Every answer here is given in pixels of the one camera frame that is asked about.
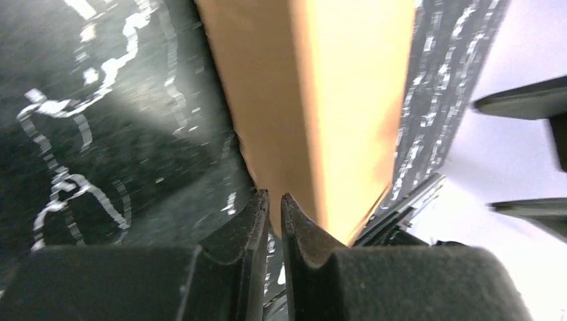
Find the brown cardboard box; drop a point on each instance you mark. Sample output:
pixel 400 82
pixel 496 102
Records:
pixel 315 90

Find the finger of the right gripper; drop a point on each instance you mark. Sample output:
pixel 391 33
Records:
pixel 542 100
pixel 548 214

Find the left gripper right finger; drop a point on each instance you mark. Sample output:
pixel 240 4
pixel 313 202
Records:
pixel 327 280

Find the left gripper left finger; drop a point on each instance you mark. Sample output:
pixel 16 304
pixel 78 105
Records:
pixel 220 278

